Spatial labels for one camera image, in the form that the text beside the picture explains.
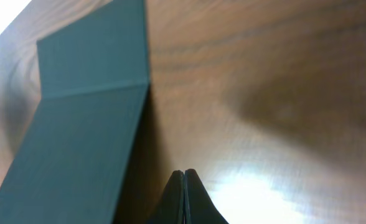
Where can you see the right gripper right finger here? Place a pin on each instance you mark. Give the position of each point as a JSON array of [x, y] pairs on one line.
[[198, 206]]

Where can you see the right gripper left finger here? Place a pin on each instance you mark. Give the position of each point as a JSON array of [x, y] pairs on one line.
[[170, 207]]

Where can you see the black gift box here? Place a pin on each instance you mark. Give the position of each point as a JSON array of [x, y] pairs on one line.
[[74, 77]]

